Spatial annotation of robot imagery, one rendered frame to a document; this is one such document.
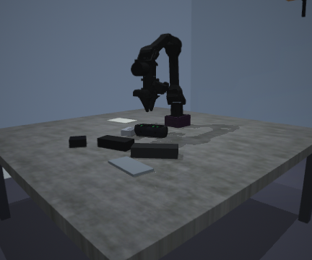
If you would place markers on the dark grey controller unit with green rocker switches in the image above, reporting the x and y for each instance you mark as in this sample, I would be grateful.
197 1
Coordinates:
151 130

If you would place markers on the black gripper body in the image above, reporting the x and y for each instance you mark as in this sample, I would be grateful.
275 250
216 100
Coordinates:
146 91

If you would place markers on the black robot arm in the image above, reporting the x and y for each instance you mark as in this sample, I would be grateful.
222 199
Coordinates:
145 65

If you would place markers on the white flat panel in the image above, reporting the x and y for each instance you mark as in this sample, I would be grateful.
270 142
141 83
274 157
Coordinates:
122 120

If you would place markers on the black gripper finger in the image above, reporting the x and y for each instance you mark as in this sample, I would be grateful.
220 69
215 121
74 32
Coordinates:
152 101
145 102

